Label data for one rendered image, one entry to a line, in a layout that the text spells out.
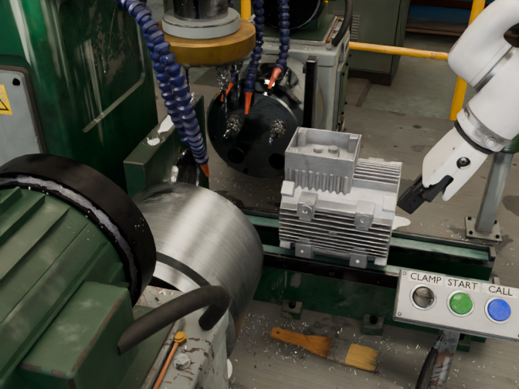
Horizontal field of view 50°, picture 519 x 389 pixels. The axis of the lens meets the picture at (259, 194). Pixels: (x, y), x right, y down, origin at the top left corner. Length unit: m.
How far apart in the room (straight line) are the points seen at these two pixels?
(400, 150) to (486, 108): 0.89
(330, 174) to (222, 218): 0.25
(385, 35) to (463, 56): 3.34
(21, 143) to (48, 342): 0.63
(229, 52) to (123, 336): 0.56
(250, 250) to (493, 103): 0.41
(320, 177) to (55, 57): 0.47
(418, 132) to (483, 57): 1.03
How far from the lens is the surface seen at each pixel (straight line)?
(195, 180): 1.18
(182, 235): 0.76
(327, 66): 1.41
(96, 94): 1.05
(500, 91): 0.86
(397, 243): 1.15
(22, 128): 1.00
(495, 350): 1.16
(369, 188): 0.99
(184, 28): 0.92
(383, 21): 4.17
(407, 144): 1.78
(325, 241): 1.00
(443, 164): 0.89
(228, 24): 0.93
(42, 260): 0.46
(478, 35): 0.84
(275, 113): 1.23
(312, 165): 0.97
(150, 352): 0.59
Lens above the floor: 1.62
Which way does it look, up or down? 33 degrees down
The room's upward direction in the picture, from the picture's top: straight up
